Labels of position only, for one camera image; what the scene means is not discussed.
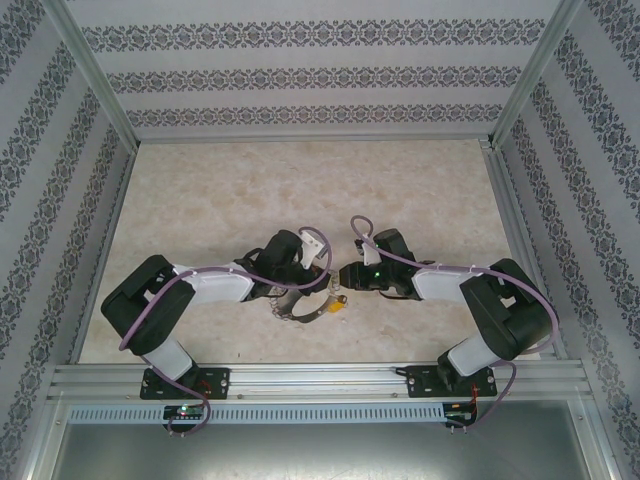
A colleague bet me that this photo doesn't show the small circuit board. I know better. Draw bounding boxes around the small circuit board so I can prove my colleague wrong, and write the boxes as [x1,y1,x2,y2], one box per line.
[163,404,207,421]
[444,402,479,426]

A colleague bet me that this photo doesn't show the grey metal sheet panel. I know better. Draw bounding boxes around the grey metal sheet panel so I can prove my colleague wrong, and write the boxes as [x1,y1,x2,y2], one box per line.
[49,422,616,480]

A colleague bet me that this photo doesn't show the aluminium frame post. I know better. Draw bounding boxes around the aluminium frame post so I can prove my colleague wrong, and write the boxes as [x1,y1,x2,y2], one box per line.
[44,0,141,146]
[488,0,586,147]

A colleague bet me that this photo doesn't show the grey slotted cable duct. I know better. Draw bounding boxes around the grey slotted cable duct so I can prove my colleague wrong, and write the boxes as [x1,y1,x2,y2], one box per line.
[67,403,446,424]

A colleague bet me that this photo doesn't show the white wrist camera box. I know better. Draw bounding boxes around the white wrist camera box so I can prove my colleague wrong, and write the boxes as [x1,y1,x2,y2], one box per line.
[298,227,326,267]
[353,233,384,266]

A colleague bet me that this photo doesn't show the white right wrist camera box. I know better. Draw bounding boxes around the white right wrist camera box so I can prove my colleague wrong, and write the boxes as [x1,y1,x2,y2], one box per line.
[353,233,384,266]

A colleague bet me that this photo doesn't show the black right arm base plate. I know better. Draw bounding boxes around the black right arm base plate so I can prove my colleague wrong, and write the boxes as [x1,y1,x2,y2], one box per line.
[405,364,499,400]

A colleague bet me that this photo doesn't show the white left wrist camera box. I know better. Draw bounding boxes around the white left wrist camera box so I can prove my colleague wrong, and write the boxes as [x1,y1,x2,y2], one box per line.
[298,227,326,267]

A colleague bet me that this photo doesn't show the long aluminium mounting rail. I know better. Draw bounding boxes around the long aluminium mounting rail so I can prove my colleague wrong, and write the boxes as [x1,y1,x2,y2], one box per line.
[47,362,589,401]

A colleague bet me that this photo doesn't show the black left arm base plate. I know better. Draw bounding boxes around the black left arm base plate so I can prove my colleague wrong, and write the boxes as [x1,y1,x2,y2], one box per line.
[139,366,232,401]

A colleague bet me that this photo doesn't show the metal band with key rings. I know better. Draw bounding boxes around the metal band with key rings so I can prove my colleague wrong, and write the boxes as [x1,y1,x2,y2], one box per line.
[269,268,344,325]

